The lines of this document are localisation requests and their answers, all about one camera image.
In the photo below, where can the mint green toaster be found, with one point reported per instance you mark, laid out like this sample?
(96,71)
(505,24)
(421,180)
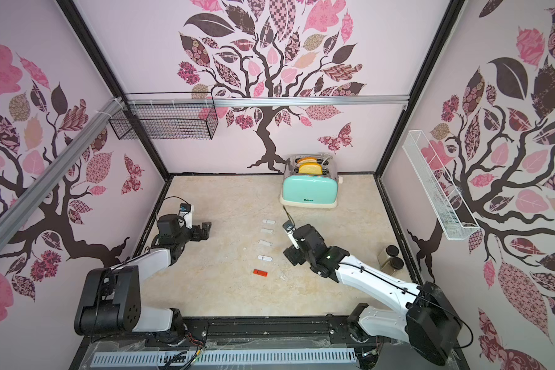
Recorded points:
(308,191)

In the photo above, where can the red usb drive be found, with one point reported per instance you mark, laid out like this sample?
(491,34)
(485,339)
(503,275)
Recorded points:
(260,273)

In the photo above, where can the white usb drive rounded body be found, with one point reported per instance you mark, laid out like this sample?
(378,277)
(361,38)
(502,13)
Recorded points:
(264,258)

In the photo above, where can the black right corner post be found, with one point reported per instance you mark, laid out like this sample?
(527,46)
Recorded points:
(446,25)

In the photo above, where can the black wire basket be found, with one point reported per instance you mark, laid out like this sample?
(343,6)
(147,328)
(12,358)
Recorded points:
(186,118)

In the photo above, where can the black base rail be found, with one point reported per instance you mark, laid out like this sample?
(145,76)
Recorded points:
(263,333)

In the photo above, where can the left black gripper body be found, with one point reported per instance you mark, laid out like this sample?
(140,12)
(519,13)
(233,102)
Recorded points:
(196,233)

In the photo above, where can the aluminium rail back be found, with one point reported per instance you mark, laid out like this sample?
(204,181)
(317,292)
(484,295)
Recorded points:
(283,101)

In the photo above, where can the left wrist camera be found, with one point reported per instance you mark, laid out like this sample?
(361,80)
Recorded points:
(186,214)

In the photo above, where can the toast slice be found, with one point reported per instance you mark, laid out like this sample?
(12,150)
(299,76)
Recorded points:
(311,168)

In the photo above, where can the black corner frame post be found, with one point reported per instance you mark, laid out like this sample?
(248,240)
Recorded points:
(79,26)

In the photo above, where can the white slotted cable duct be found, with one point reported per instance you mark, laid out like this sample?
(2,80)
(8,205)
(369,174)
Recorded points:
(284,356)

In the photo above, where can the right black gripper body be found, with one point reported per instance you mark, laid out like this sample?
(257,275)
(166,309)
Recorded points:
(298,252)

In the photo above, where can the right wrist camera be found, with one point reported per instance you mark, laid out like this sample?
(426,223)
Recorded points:
(289,229)

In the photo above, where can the aluminium rail left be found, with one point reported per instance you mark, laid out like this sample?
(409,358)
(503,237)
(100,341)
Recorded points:
(25,206)

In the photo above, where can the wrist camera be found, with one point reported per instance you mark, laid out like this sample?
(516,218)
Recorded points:
(186,214)
(289,229)

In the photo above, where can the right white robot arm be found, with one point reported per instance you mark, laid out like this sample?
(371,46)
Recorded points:
(420,315)

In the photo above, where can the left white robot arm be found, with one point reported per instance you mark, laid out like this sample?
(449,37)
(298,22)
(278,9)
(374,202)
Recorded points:
(111,302)

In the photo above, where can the aluminium rail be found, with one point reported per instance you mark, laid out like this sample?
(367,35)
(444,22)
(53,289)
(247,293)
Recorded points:
(25,206)
(283,101)

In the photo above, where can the glass jar black lid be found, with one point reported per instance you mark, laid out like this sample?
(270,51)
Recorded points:
(393,266)
(387,254)

